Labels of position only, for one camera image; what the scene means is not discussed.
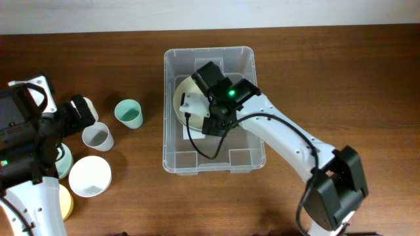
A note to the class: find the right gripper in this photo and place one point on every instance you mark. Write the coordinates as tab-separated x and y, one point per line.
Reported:
216	127

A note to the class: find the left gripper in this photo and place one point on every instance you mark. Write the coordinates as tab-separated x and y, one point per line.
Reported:
68	110

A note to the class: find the light grey cup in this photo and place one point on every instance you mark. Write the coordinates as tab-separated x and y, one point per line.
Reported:
98	137

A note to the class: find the cream bowl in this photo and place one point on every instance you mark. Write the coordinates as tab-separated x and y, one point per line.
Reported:
195	122

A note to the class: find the mint green cup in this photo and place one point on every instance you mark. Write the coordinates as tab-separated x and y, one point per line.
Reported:
129	113

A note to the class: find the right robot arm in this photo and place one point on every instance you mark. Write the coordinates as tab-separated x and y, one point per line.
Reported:
335	179

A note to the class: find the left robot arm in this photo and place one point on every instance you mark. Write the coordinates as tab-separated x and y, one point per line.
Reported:
30	143

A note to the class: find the cream white cup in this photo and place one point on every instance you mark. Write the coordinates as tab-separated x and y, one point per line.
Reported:
90	108

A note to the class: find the white label in bin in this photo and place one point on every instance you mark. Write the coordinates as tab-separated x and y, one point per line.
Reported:
194	134

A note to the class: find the mint green small bowl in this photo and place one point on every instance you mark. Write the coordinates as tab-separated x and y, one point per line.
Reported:
64	161

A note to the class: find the white small bowl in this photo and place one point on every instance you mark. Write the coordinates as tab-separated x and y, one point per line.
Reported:
90	176

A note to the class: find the clear plastic storage bin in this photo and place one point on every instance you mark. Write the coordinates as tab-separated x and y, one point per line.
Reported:
188	145

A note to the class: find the yellow small bowl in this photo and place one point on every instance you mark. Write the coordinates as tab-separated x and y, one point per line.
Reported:
66	202

